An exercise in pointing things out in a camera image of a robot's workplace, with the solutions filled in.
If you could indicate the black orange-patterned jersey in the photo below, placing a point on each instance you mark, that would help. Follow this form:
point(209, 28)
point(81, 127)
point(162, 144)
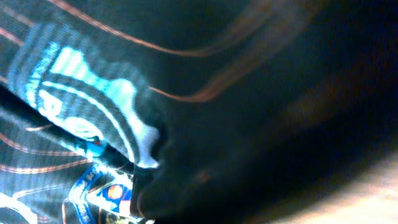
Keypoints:
point(198, 111)

